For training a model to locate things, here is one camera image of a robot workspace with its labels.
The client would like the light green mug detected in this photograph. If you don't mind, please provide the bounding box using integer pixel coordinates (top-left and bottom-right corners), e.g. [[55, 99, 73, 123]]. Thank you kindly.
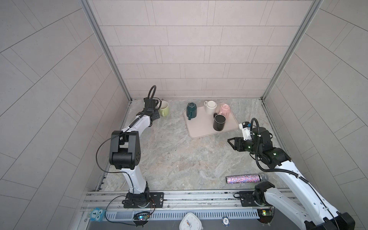
[[159, 101, 170, 117]]

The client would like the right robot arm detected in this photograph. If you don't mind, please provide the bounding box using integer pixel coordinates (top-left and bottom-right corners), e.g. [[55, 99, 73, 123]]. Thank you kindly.
[[227, 127, 356, 230]]

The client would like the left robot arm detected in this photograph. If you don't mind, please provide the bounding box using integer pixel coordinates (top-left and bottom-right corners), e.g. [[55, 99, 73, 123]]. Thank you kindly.
[[109, 98, 162, 208]]

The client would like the black mug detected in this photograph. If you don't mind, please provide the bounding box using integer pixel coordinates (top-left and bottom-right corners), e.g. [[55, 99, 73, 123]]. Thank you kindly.
[[213, 113, 226, 131]]

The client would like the pink mug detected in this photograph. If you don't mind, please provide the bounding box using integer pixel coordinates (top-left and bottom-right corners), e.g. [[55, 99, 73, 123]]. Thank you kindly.
[[219, 104, 231, 119]]

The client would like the dark green mug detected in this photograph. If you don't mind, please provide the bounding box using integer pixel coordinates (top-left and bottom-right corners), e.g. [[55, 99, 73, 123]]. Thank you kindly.
[[186, 102, 197, 120]]

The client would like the white mug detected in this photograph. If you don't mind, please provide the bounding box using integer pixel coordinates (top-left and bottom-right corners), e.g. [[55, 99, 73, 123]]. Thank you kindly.
[[204, 101, 217, 115]]

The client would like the glittery cylindrical bottle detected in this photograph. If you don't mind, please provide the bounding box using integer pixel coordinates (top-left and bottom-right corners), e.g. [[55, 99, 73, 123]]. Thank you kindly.
[[226, 174, 268, 184]]

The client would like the pink plastic tray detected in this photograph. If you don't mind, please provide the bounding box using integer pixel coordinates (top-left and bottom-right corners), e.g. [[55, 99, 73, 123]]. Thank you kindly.
[[183, 106, 239, 139]]

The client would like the right circuit board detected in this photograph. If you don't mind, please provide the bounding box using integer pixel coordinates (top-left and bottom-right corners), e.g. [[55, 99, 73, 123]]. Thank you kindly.
[[257, 209, 274, 224]]

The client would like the circuit board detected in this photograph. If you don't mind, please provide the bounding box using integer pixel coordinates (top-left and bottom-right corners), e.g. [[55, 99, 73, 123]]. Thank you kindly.
[[133, 211, 151, 227], [257, 209, 274, 224]]

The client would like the round blue badge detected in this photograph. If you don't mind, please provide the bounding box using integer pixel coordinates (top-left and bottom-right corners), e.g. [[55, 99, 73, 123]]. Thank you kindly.
[[221, 217, 230, 227]]

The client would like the white kitchen timer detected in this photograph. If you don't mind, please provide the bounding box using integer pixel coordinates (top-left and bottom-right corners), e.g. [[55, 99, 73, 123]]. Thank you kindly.
[[179, 213, 203, 230]]

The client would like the left circuit board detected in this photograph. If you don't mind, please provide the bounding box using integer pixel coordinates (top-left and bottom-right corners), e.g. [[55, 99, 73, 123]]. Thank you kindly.
[[133, 211, 151, 227]]

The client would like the blue owl sticker box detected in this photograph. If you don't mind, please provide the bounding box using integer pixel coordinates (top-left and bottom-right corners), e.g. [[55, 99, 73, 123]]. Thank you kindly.
[[89, 208, 106, 222]]

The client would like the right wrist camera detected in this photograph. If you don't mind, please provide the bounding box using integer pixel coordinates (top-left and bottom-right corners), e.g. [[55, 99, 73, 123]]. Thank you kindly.
[[239, 122, 252, 141]]

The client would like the left corrugated cable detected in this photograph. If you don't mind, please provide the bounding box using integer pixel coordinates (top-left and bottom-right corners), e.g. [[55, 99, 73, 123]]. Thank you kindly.
[[146, 85, 158, 113]]

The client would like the corrugated cable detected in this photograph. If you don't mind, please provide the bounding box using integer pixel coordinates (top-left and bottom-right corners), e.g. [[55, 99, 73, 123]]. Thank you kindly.
[[146, 85, 158, 113], [249, 117, 310, 185]]

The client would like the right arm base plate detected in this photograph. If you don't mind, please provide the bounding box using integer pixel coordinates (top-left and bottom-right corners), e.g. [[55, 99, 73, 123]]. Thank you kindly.
[[233, 191, 270, 207]]

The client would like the right corrugated cable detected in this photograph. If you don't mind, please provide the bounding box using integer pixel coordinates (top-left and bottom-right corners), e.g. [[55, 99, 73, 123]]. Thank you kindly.
[[249, 117, 310, 185]]

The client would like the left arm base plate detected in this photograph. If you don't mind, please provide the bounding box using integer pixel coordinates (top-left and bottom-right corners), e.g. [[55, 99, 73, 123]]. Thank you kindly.
[[122, 192, 164, 209]]

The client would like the aluminium mounting rail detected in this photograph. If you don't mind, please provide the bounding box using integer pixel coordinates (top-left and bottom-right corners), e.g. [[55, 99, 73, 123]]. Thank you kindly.
[[80, 188, 321, 212]]

